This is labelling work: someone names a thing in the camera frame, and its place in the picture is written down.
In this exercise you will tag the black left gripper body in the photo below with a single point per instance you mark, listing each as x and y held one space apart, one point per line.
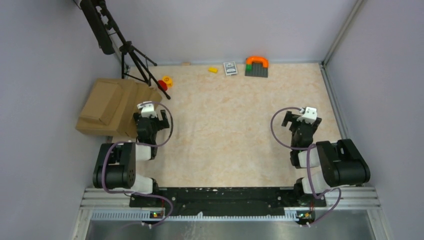
155 123

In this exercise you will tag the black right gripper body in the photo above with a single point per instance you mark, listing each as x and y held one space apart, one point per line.
294 130

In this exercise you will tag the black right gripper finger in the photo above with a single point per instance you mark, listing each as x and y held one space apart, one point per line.
289 118
317 122

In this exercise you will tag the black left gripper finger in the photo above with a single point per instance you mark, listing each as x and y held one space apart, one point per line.
137 116
163 123

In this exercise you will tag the brown cardboard box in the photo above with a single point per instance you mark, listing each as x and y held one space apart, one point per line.
102 102

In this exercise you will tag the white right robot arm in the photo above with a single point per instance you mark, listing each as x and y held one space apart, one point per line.
340 162

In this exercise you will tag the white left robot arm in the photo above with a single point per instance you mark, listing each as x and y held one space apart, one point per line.
115 166

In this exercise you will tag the stack of folded cardboard boxes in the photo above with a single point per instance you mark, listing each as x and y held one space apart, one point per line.
122 123

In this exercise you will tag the red round toy disc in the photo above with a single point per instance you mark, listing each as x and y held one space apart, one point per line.
163 85

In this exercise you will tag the yellow round toy disc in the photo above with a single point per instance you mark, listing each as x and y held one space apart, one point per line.
168 81

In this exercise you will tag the grey building baseplate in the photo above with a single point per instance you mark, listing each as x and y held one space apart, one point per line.
257 71

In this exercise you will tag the green toy brick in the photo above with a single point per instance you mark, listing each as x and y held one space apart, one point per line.
248 67

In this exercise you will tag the orange arch toy piece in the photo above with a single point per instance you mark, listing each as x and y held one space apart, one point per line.
258 60

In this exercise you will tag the yellow toy block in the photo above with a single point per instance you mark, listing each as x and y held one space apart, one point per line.
213 70

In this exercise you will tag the blue playing card deck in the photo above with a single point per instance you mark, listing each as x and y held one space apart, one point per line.
230 68

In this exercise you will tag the aluminium frame rail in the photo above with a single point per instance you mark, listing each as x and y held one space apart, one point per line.
114 206

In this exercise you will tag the black camera tripod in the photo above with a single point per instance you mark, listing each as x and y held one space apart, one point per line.
112 42

